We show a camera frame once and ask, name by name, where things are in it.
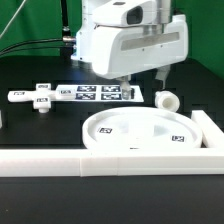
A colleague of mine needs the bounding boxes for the white round table top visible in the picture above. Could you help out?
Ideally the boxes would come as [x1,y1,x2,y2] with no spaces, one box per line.
[82,107,202,151]

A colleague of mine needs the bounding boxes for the white marker sheet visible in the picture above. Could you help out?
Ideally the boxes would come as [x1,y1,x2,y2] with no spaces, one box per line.
[55,85,144,102]

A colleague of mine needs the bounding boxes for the white fence rail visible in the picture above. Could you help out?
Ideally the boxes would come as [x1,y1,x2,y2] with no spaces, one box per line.
[191,110,224,149]
[0,148,224,177]

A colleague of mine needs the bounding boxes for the white cross-shaped table base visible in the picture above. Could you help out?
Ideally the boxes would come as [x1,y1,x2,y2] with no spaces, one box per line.
[8,83,75,113]

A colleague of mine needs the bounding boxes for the grey thin cable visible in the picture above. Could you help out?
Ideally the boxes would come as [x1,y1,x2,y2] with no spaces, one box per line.
[0,0,28,39]

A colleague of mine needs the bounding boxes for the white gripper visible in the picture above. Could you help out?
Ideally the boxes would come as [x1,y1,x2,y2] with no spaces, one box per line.
[91,0,188,100]

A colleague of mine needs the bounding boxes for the white right fence rail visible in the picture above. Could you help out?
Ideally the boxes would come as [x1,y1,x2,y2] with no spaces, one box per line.
[191,110,224,149]

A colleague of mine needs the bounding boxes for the black cable bundle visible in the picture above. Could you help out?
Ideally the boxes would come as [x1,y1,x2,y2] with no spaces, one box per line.
[0,37,76,58]

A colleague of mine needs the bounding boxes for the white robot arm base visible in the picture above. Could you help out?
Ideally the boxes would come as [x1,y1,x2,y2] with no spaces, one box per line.
[71,0,102,63]

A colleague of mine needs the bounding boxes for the white front fence rail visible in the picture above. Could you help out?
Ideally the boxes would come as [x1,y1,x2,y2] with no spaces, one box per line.
[0,148,224,177]

